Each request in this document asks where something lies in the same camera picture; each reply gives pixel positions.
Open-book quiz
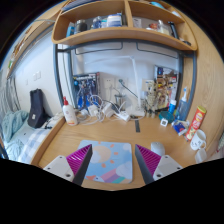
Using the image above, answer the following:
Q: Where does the colourful figure box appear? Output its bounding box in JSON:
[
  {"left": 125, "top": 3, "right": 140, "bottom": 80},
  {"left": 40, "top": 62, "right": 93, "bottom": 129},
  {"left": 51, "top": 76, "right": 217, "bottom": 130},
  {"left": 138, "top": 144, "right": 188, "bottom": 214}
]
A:
[{"left": 155, "top": 66, "right": 178, "bottom": 110}]

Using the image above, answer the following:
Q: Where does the black flat remote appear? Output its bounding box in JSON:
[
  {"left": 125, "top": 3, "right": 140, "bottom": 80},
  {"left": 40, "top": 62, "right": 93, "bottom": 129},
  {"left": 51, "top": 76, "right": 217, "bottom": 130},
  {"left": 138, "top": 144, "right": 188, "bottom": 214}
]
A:
[{"left": 135, "top": 120, "right": 140, "bottom": 133}]

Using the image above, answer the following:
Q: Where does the teal blanket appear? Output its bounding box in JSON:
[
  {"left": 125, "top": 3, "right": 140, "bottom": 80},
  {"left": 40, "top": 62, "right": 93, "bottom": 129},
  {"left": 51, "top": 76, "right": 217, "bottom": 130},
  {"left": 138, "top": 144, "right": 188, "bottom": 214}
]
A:
[{"left": 2, "top": 110, "right": 28, "bottom": 142}]

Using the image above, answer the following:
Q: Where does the small white cube clock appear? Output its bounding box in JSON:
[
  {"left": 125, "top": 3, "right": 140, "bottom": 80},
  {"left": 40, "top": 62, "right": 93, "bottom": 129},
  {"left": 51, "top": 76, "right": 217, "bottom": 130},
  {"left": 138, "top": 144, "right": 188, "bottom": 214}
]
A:
[{"left": 160, "top": 119, "right": 168, "bottom": 127}]

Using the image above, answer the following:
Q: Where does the black backpack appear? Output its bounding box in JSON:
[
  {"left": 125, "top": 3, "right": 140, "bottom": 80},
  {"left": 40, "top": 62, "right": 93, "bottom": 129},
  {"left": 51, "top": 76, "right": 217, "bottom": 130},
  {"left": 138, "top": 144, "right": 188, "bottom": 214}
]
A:
[{"left": 28, "top": 89, "right": 48, "bottom": 128}]

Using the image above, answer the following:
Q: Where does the white power strip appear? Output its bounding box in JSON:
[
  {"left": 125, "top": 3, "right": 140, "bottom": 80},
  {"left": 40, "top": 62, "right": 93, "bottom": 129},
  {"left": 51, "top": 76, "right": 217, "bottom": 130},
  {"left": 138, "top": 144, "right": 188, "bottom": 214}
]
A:
[{"left": 116, "top": 111, "right": 130, "bottom": 122}]

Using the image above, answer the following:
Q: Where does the red chips can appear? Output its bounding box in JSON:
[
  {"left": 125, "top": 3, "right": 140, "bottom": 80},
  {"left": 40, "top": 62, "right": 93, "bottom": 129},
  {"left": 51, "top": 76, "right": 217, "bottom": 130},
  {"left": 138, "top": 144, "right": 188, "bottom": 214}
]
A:
[{"left": 185, "top": 106, "right": 206, "bottom": 141}]

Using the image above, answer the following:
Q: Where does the robot figure model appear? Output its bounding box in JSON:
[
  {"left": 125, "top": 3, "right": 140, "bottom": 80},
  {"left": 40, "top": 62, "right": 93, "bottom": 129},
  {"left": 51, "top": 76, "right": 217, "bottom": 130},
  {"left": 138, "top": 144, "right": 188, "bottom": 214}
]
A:
[{"left": 147, "top": 80, "right": 157, "bottom": 118}]

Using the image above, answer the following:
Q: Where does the white lotion pump bottle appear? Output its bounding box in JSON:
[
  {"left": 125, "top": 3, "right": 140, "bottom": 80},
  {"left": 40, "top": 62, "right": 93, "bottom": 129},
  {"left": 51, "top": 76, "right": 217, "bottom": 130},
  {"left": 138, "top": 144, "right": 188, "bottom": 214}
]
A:
[{"left": 63, "top": 98, "right": 78, "bottom": 126}]

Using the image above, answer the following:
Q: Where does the blue snack packet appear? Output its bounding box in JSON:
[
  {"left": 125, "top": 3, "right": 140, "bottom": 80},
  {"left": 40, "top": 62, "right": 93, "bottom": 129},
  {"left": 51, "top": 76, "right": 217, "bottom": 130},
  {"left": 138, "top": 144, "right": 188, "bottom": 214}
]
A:
[{"left": 172, "top": 120, "right": 189, "bottom": 136}]

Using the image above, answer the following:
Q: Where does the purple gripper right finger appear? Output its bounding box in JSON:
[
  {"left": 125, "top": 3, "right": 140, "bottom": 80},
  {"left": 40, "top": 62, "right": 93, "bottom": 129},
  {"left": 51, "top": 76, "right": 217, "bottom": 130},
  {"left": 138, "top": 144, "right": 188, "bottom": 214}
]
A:
[{"left": 135, "top": 144, "right": 161, "bottom": 184}]

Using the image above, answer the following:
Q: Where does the white computer mouse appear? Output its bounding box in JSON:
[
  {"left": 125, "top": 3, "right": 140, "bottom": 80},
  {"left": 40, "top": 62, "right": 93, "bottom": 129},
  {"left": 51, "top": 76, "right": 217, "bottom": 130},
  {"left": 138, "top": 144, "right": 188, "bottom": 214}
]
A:
[{"left": 151, "top": 142, "right": 165, "bottom": 156}]

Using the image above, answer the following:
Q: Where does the white mug with face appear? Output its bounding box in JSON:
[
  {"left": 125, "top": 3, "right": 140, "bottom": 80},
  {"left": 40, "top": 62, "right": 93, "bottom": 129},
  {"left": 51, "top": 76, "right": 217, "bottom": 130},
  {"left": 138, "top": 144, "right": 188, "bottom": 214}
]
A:
[{"left": 190, "top": 129, "right": 206, "bottom": 150}]

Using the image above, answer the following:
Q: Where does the metal cup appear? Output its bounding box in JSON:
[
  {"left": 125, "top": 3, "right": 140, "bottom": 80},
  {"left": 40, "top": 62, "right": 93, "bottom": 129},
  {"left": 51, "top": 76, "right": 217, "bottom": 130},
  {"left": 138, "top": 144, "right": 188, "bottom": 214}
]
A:
[{"left": 114, "top": 94, "right": 125, "bottom": 106}]

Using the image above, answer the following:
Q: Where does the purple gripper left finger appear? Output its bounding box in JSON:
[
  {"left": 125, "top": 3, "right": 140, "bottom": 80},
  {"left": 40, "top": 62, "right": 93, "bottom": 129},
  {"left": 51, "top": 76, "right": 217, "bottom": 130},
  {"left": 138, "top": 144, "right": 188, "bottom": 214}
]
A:
[{"left": 66, "top": 145, "right": 92, "bottom": 186}]

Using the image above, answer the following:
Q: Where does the white charger adapter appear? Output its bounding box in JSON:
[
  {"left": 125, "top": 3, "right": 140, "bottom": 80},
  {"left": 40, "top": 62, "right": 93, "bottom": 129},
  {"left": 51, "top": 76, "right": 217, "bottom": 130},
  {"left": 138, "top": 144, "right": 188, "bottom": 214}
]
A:
[{"left": 88, "top": 105, "right": 98, "bottom": 117}]

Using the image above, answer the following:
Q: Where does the colourful cartoon mouse pad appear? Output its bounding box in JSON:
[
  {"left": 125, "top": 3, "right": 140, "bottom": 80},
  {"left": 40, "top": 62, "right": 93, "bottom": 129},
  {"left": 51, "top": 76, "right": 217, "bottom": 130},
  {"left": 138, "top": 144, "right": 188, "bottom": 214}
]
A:
[{"left": 79, "top": 140, "right": 133, "bottom": 184}]

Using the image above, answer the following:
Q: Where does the wooden wall shelf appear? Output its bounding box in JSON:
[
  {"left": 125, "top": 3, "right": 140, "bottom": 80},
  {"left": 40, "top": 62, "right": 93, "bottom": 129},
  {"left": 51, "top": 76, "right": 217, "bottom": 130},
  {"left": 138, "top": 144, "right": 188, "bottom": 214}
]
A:
[{"left": 52, "top": 0, "right": 197, "bottom": 51}]

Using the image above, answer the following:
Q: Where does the blue robot model box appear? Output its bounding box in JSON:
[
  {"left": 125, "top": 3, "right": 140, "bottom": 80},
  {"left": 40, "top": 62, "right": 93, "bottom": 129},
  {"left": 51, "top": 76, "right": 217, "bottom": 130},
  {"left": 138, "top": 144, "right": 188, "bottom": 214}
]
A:
[{"left": 73, "top": 72, "right": 100, "bottom": 110}]

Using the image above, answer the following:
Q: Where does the white desk lamp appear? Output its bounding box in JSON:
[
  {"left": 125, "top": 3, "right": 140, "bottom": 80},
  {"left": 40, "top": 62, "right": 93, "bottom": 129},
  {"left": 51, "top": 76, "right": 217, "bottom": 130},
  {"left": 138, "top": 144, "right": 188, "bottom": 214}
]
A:
[{"left": 85, "top": 56, "right": 145, "bottom": 117}]

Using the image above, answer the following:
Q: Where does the blue spray bottle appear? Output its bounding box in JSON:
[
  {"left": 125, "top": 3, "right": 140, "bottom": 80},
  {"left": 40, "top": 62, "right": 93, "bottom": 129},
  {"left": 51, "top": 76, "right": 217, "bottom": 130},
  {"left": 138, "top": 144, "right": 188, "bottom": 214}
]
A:
[{"left": 175, "top": 88, "right": 187, "bottom": 120}]

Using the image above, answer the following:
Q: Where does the checkered bed sheet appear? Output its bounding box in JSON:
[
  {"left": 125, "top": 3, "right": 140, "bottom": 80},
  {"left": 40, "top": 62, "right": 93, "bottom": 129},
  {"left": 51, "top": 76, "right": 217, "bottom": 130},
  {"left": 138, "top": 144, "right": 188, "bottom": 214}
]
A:
[{"left": 4, "top": 128, "right": 50, "bottom": 164}]

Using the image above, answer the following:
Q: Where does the teal round container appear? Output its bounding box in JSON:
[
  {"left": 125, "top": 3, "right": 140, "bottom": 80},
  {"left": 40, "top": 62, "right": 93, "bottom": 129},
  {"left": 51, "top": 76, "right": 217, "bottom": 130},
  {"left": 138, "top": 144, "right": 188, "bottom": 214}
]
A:
[{"left": 159, "top": 111, "right": 174, "bottom": 123}]

